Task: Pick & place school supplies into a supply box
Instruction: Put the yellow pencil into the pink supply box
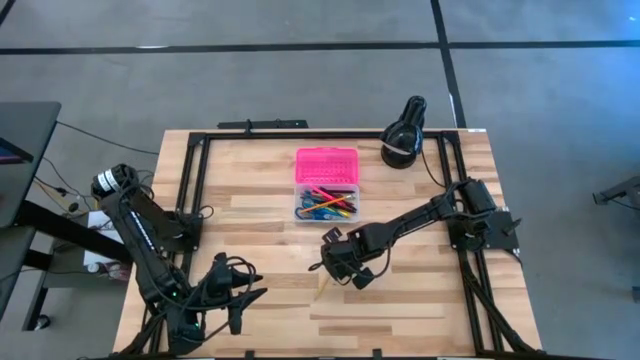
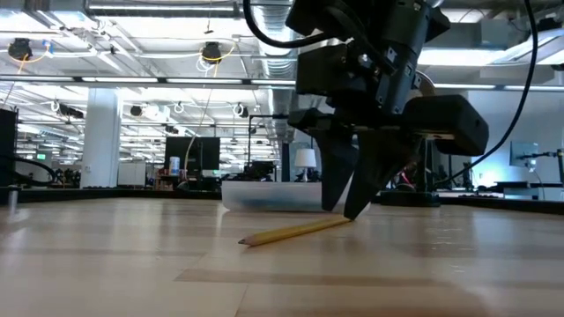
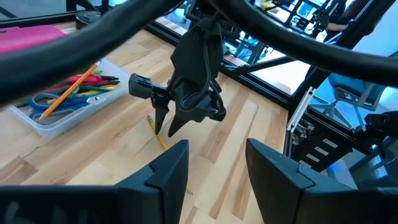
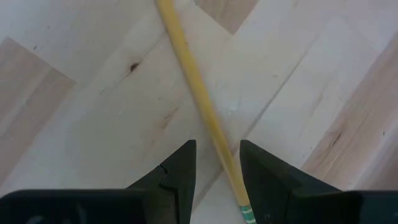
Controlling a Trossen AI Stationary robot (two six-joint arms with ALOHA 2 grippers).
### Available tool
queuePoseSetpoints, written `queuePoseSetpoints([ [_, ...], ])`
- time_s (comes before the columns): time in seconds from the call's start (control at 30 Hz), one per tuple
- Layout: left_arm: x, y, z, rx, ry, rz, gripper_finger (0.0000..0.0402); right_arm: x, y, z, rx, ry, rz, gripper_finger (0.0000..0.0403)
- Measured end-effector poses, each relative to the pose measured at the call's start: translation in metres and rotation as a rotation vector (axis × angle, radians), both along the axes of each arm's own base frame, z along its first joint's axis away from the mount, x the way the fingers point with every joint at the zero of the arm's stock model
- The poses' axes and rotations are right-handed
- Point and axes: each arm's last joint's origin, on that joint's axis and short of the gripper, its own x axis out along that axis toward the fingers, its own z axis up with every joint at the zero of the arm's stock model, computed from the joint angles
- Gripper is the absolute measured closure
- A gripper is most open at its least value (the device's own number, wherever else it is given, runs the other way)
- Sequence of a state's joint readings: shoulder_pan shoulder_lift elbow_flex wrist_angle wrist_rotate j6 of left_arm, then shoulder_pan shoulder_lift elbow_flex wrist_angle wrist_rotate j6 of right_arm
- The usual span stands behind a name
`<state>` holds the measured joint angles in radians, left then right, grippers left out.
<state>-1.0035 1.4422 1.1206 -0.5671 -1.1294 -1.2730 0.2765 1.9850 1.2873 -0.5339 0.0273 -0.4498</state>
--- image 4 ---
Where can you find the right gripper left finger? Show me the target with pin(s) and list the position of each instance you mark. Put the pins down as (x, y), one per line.
(161, 202)

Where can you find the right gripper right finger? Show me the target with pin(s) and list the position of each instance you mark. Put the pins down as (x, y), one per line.
(295, 202)

